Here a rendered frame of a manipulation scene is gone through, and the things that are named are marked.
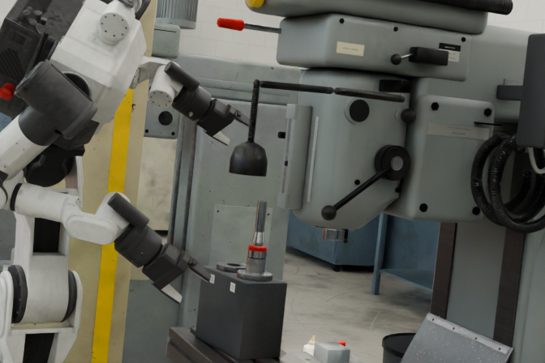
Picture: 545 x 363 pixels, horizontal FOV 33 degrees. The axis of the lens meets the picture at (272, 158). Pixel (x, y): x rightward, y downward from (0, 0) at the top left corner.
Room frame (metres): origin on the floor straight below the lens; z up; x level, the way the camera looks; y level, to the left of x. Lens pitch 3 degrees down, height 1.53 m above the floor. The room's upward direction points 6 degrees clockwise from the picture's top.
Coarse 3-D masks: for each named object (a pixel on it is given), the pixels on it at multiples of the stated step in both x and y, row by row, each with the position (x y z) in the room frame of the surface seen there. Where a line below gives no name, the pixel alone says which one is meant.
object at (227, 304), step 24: (240, 264) 2.39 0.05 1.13; (216, 288) 2.32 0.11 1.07; (240, 288) 2.23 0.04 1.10; (264, 288) 2.23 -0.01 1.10; (216, 312) 2.31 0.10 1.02; (240, 312) 2.22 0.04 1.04; (264, 312) 2.24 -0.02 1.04; (216, 336) 2.30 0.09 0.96; (240, 336) 2.21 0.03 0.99; (264, 336) 2.24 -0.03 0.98
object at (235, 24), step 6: (222, 18) 1.91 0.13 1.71; (222, 24) 1.90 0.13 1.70; (228, 24) 1.91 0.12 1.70; (234, 24) 1.91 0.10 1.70; (240, 24) 1.92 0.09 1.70; (246, 24) 1.93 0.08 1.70; (252, 24) 1.94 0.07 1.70; (240, 30) 1.92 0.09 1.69; (258, 30) 1.94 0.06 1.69; (264, 30) 1.95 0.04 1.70; (270, 30) 1.95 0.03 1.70; (276, 30) 1.96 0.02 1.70
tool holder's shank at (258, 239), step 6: (258, 204) 2.28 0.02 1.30; (264, 204) 2.28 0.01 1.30; (258, 210) 2.28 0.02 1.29; (264, 210) 2.28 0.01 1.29; (258, 216) 2.28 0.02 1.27; (264, 216) 2.28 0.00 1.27; (258, 222) 2.28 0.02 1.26; (264, 222) 2.28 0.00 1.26; (258, 228) 2.28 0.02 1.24; (258, 234) 2.27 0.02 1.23; (252, 240) 2.28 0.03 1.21; (258, 240) 2.27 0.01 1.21
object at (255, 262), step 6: (252, 252) 2.27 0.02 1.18; (258, 252) 2.26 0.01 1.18; (264, 252) 2.27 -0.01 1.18; (252, 258) 2.27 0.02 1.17; (258, 258) 2.27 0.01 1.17; (264, 258) 2.28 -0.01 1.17; (252, 264) 2.27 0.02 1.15; (258, 264) 2.26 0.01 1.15; (264, 264) 2.28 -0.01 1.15; (246, 270) 2.28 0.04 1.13; (252, 270) 2.26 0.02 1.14; (258, 270) 2.27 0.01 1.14; (264, 270) 2.29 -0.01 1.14
